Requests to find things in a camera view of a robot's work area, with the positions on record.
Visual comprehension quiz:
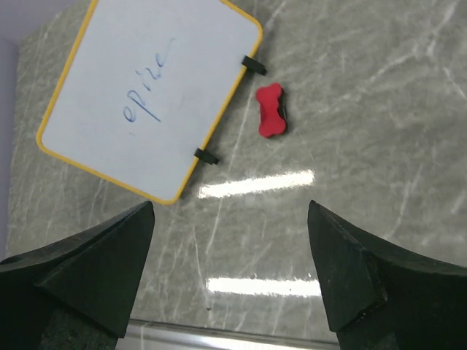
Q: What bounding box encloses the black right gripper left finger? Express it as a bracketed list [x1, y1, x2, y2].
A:
[1, 201, 155, 349]

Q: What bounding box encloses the yellow framed whiteboard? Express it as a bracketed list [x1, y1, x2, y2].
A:
[36, 1, 263, 205]

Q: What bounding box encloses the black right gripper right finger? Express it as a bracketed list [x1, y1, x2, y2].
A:
[307, 201, 466, 349]

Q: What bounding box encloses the red bone shaped eraser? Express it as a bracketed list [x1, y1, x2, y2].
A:
[255, 82, 288, 139]

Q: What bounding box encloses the metal wire whiteboard stand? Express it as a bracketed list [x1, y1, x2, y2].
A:
[194, 55, 267, 165]

